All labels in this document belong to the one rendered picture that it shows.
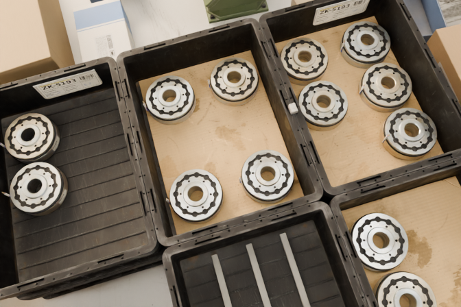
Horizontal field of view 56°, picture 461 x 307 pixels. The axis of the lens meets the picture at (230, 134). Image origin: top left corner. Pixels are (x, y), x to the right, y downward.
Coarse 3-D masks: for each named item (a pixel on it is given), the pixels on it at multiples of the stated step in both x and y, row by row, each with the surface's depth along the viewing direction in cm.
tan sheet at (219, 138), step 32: (256, 96) 93; (160, 128) 91; (192, 128) 91; (224, 128) 91; (256, 128) 90; (160, 160) 89; (192, 160) 88; (224, 160) 88; (224, 192) 86; (192, 224) 84
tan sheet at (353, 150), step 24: (336, 48) 97; (336, 72) 95; (360, 72) 94; (360, 120) 90; (384, 120) 90; (336, 144) 89; (360, 144) 88; (336, 168) 87; (360, 168) 87; (384, 168) 87
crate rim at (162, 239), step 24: (240, 24) 88; (144, 48) 87; (264, 48) 87; (120, 72) 85; (288, 120) 80; (144, 168) 78; (312, 168) 77; (240, 216) 74; (264, 216) 74; (168, 240) 73
